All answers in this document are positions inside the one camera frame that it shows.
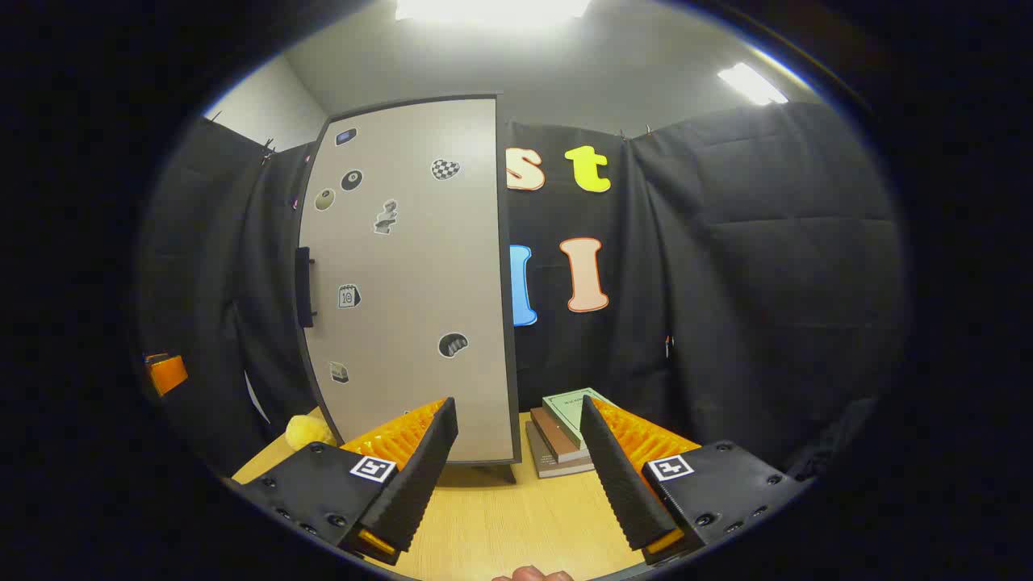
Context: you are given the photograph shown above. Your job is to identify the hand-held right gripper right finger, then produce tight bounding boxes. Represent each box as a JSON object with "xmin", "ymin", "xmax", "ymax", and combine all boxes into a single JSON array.
[{"xmin": 579, "ymin": 395, "xmax": 812, "ymax": 566}]

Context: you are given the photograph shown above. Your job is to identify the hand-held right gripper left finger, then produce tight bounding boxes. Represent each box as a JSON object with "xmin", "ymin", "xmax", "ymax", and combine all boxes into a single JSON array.
[{"xmin": 230, "ymin": 395, "xmax": 459, "ymax": 566}]

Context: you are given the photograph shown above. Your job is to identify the dark grey cabinet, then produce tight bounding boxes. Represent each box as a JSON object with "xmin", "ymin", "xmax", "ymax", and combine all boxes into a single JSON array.
[{"xmin": 295, "ymin": 93, "xmax": 524, "ymax": 485}]

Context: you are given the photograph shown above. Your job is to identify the pale yellow coaster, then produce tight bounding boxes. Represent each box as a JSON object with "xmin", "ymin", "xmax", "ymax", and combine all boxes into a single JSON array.
[{"xmin": 285, "ymin": 414, "xmax": 338, "ymax": 451}]

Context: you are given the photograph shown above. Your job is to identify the black door handle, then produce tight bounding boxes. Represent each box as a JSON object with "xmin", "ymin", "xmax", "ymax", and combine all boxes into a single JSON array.
[{"xmin": 295, "ymin": 246, "xmax": 316, "ymax": 329}]

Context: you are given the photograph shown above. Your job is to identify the grey cabinet door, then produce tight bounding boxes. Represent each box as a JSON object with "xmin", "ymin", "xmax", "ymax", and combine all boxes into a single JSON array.
[{"xmin": 297, "ymin": 95, "xmax": 521, "ymax": 467}]

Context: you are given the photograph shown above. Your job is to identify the grey book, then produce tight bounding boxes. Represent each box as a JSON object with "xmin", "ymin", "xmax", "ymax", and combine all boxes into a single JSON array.
[{"xmin": 525, "ymin": 420, "xmax": 598, "ymax": 479}]

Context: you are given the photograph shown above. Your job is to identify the brown book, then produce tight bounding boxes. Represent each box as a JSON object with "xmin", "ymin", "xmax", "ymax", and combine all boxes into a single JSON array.
[{"xmin": 529, "ymin": 406, "xmax": 594, "ymax": 465}]

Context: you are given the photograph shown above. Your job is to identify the black backdrop cloth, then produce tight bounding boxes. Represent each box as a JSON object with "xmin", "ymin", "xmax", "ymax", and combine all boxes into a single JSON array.
[{"xmin": 141, "ymin": 101, "xmax": 909, "ymax": 485}]

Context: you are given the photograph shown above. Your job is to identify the long ceiling light panel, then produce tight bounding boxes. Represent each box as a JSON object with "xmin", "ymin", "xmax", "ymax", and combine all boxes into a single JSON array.
[{"xmin": 394, "ymin": 0, "xmax": 592, "ymax": 23}]

